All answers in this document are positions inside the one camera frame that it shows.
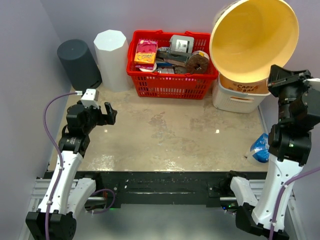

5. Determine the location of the orange translucent bucket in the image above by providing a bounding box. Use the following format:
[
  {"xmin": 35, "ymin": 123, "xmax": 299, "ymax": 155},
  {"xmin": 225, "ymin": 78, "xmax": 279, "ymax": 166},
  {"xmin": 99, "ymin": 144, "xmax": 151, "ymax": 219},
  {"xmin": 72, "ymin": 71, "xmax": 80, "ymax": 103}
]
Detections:
[{"xmin": 209, "ymin": 0, "xmax": 299, "ymax": 83}]

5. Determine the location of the dark blue bucket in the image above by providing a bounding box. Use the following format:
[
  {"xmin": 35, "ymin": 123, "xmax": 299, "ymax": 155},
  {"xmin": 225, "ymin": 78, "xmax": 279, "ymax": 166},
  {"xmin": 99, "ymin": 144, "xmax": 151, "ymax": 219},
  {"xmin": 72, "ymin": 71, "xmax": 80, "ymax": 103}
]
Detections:
[{"xmin": 57, "ymin": 39, "xmax": 102, "ymax": 91}]

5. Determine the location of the white octagonal bin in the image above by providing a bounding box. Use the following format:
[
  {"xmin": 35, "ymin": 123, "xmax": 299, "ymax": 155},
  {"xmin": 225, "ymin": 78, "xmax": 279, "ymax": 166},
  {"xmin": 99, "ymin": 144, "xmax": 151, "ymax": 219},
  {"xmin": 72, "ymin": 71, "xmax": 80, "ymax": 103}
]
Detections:
[{"xmin": 93, "ymin": 29, "xmax": 133, "ymax": 92}]

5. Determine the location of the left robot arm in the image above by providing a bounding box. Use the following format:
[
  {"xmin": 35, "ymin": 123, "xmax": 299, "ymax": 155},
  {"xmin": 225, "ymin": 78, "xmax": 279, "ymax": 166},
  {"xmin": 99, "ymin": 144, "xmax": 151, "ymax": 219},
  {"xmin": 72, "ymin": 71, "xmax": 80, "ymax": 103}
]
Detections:
[{"xmin": 25, "ymin": 100, "xmax": 117, "ymax": 240}]

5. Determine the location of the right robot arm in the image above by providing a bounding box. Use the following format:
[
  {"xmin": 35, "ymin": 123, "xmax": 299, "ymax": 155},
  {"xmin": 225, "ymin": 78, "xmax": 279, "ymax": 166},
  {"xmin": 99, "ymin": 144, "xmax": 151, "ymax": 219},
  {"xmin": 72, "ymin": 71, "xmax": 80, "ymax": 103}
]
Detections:
[{"xmin": 230, "ymin": 64, "xmax": 320, "ymax": 240}]

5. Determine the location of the orange printed inner bucket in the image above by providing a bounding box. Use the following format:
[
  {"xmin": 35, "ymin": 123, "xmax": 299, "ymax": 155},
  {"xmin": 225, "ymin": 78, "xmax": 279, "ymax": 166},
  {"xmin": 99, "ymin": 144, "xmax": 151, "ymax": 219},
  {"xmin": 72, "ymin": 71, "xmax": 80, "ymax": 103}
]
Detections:
[{"xmin": 219, "ymin": 74, "xmax": 269, "ymax": 94}]

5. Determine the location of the white perforated storage basket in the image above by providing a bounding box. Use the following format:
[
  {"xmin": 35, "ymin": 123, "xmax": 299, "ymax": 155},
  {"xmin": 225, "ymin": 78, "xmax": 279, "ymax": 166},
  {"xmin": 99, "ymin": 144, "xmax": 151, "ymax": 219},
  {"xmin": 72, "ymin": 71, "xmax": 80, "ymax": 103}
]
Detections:
[{"xmin": 212, "ymin": 78, "xmax": 271, "ymax": 114}]

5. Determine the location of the blue plastic bag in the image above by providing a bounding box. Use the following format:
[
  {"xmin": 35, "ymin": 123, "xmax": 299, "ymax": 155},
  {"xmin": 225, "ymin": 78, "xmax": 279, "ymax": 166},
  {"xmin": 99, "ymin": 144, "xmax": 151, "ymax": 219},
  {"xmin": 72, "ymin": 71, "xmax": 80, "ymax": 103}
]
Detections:
[{"xmin": 244, "ymin": 133, "xmax": 270, "ymax": 164}]

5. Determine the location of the red plastic shopping basket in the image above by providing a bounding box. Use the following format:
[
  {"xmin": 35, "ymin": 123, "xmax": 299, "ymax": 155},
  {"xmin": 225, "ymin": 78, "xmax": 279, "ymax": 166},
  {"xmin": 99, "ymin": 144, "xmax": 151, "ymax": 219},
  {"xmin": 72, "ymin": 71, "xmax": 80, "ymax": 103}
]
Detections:
[{"xmin": 126, "ymin": 30, "xmax": 219, "ymax": 100}]

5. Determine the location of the pink yellow snack box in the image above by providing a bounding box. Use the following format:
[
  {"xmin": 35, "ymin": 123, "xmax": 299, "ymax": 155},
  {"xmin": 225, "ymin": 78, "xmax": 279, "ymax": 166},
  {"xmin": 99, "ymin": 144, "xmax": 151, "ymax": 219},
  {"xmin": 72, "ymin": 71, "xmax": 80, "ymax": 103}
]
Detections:
[{"xmin": 133, "ymin": 39, "xmax": 158, "ymax": 66}]

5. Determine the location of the dark flat box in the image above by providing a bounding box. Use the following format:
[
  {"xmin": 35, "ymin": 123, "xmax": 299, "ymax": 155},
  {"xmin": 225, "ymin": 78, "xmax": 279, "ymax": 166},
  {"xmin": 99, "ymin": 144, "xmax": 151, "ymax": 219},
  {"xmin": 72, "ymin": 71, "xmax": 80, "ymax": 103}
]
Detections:
[{"xmin": 155, "ymin": 51, "xmax": 189, "ymax": 67}]

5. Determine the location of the grey white device box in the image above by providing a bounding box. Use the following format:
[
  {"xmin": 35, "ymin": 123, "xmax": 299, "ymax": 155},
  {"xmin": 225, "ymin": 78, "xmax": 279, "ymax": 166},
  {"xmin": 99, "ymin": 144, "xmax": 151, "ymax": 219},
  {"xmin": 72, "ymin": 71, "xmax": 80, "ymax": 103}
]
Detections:
[{"xmin": 169, "ymin": 34, "xmax": 195, "ymax": 56}]

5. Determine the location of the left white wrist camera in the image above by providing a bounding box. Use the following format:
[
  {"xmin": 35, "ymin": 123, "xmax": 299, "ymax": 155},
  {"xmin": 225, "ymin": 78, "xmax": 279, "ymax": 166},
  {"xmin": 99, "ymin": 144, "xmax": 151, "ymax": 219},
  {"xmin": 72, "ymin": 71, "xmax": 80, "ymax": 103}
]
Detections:
[{"xmin": 76, "ymin": 88, "xmax": 100, "ymax": 109}]

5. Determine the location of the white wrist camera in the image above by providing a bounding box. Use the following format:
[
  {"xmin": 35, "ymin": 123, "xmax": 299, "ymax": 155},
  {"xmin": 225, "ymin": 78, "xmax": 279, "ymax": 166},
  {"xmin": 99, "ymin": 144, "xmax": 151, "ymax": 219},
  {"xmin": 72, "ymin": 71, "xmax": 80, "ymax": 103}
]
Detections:
[
  {"xmin": 303, "ymin": 78, "xmax": 320, "ymax": 93},
  {"xmin": 76, "ymin": 88, "xmax": 100, "ymax": 109}
]

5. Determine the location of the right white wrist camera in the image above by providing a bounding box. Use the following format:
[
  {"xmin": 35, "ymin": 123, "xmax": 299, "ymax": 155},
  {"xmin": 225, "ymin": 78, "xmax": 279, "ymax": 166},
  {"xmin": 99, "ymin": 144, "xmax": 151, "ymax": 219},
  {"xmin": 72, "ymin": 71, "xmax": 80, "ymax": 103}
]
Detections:
[{"xmin": 303, "ymin": 78, "xmax": 320, "ymax": 93}]

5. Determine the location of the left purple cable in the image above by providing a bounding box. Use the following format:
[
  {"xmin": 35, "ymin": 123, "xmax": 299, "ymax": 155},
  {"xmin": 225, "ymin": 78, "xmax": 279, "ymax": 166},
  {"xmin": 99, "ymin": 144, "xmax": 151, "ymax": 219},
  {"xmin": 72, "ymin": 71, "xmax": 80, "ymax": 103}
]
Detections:
[{"xmin": 42, "ymin": 91, "xmax": 82, "ymax": 240}]

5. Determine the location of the purple cable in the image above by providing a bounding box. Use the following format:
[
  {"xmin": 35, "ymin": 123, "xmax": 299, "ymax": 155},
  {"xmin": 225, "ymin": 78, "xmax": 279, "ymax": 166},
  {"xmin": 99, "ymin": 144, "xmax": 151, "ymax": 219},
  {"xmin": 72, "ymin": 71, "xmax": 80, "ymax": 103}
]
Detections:
[
  {"xmin": 42, "ymin": 91, "xmax": 82, "ymax": 240},
  {"xmin": 268, "ymin": 167, "xmax": 320, "ymax": 240}
]

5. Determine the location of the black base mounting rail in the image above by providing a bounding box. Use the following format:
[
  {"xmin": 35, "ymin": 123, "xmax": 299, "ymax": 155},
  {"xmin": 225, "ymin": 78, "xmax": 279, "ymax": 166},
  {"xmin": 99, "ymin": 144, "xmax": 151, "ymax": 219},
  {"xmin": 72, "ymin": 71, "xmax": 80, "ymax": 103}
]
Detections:
[{"xmin": 43, "ymin": 170, "xmax": 251, "ymax": 210}]

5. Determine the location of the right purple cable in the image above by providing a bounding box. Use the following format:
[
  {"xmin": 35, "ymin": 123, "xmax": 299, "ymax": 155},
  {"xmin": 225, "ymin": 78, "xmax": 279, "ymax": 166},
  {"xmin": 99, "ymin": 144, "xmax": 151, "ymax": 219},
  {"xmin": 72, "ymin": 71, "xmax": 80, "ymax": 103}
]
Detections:
[{"xmin": 268, "ymin": 167, "xmax": 320, "ymax": 240}]

